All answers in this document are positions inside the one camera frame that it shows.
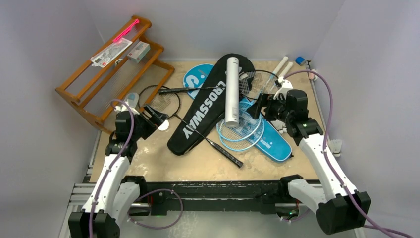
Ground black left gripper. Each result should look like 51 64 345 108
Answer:
130 105 167 141

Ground white shuttlecock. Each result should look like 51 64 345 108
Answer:
328 139 342 157
271 120 287 134
158 120 169 131

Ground white shuttlecock tube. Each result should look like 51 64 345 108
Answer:
225 57 239 128

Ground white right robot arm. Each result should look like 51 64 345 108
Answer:
247 89 371 235

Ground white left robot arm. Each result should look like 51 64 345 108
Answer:
68 105 169 238

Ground light blue badminton racket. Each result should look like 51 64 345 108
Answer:
216 69 279 151
217 56 293 142

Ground black badminton racket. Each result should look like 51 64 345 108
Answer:
138 85 243 168
158 70 278 100

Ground blue white plastic packet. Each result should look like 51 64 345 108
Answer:
123 92 139 109

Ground blue racket cover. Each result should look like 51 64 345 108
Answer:
183 63 292 162

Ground black Crossway racket cover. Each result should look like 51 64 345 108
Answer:
167 53 255 156

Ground wooden shelf rack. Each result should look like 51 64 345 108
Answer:
56 15 175 134

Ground pink white clip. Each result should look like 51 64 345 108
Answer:
308 69 318 81

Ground small blue block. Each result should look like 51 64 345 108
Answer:
295 57 307 65

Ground small white box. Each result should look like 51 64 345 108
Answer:
127 41 151 63

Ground clear stationery packet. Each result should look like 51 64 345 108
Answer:
90 38 133 68

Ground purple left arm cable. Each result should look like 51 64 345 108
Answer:
88 99 135 238

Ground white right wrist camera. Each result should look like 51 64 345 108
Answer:
273 76 293 100

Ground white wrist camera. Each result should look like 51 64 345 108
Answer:
113 104 140 115
273 76 293 100

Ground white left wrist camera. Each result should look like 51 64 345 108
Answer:
113 104 140 115

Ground black metal base frame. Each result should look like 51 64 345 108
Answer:
123 176 302 215

